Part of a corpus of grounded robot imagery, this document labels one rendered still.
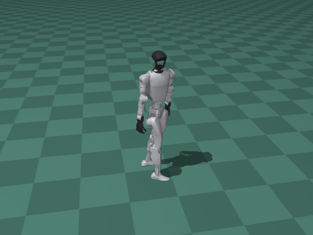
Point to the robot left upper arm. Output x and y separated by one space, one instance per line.
172 76

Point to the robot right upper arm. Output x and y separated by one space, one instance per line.
143 80

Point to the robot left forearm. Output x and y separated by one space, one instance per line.
168 98

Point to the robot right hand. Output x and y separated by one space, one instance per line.
139 125

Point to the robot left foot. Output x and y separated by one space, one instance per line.
144 163

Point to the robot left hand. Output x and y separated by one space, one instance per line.
167 108

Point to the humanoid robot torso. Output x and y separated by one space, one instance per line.
157 89

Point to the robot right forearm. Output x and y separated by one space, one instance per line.
141 107

